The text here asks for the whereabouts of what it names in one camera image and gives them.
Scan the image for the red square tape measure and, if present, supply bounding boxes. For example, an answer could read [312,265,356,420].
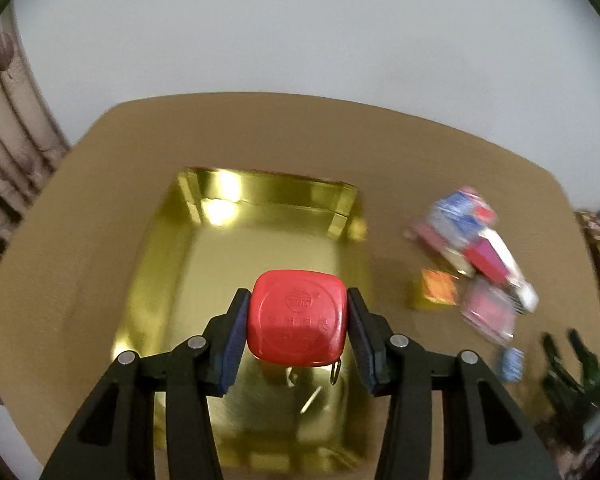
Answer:
[247,270,347,367]

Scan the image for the small blue patterned item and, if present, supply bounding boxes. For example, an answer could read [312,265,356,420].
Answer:
[498,347,524,382]

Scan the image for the silver white box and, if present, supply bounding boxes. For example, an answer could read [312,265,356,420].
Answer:
[480,228,539,314]

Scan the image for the clear case with red insert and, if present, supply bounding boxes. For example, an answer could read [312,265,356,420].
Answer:
[460,278,517,347]

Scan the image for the red rectangular block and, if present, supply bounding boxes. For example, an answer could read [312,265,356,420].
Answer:
[463,237,512,285]

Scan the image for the small gold orange box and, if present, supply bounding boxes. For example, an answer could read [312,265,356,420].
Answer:
[412,269,460,310]

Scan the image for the clear case with blue card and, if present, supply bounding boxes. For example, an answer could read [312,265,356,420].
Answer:
[426,186,498,250]

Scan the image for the red tin box gold interior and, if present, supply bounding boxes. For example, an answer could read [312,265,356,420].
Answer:
[112,168,370,478]

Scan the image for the beige patterned curtain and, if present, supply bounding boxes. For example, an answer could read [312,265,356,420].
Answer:
[0,6,70,253]

